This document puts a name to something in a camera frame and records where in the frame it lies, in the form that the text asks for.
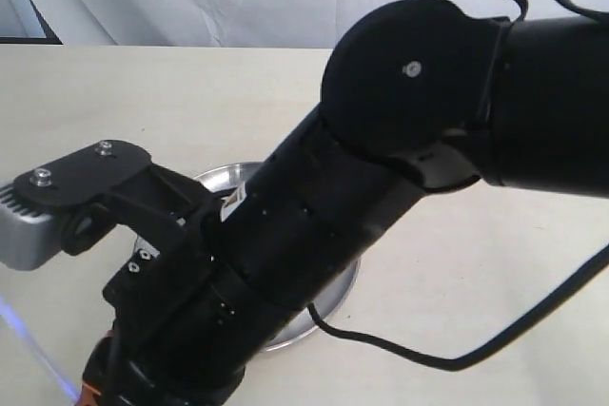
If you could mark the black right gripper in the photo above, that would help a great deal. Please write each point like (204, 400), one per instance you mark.
(187, 326)

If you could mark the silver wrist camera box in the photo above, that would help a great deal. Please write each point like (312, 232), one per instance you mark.
(29, 238)

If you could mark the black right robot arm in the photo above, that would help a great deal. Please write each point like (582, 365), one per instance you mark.
(417, 99)

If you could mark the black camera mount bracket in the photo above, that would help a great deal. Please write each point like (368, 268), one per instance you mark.
(91, 193)

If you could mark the round silver metal plate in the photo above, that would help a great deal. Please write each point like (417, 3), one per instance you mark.
(224, 179)

